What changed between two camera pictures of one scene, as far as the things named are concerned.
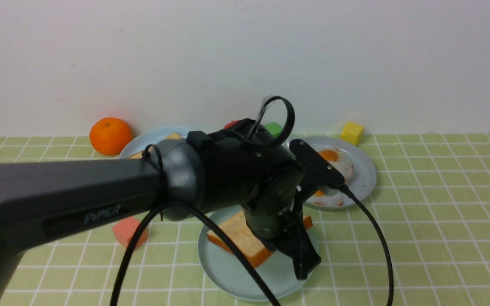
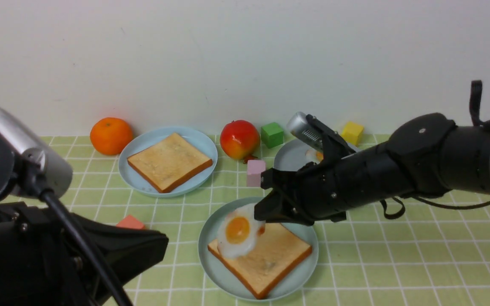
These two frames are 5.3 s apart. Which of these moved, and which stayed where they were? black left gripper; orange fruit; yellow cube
Moved: black left gripper
Stayed: yellow cube; orange fruit
